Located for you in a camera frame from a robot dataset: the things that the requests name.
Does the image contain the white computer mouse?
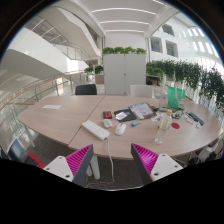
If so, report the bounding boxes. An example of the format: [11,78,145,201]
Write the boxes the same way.
[115,123,127,135]

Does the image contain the black red small box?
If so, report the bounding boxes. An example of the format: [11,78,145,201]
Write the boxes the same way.
[103,111,112,119]

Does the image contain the black office chair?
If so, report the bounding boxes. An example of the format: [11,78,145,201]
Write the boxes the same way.
[75,84,97,95]

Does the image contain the red round coaster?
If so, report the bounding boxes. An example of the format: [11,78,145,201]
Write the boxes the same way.
[171,122,180,129]

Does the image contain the white power cable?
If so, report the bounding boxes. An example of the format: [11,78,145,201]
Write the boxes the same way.
[85,136,116,190]

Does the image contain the small white remote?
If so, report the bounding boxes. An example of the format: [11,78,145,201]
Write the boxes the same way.
[103,119,112,128]

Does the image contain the dark blue flat case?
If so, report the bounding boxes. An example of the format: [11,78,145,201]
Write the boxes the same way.
[188,112,204,126]

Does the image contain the white paper sheet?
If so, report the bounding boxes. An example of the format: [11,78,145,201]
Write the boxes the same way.
[42,105,62,110]

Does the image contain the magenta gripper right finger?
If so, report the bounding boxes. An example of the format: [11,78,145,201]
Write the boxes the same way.
[131,143,182,185]

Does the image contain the red black chair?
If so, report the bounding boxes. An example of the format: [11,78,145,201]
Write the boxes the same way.
[7,139,45,169]

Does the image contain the white office chair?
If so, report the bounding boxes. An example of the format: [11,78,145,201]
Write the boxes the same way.
[130,85,153,98]

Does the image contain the green hedge planter row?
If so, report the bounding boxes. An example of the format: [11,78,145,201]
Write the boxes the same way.
[146,60,224,111]

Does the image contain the blue white marker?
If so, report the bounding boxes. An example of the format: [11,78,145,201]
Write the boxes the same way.
[131,121,140,127]

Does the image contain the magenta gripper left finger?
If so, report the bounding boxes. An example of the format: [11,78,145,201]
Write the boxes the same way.
[44,144,94,187]

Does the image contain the clear plastic water bottle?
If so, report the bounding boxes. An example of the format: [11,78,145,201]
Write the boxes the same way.
[155,109,172,144]

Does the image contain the tall clear glass bottle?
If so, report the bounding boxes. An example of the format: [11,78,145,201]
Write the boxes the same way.
[159,81,168,111]

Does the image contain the green plastic bag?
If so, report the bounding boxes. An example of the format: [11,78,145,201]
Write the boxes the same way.
[168,87,185,109]

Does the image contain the black notebook with card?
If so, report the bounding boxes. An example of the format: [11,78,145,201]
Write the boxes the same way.
[114,109,136,122]

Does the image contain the white cabinet with plants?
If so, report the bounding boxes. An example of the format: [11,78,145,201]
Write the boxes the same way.
[102,47,146,95]

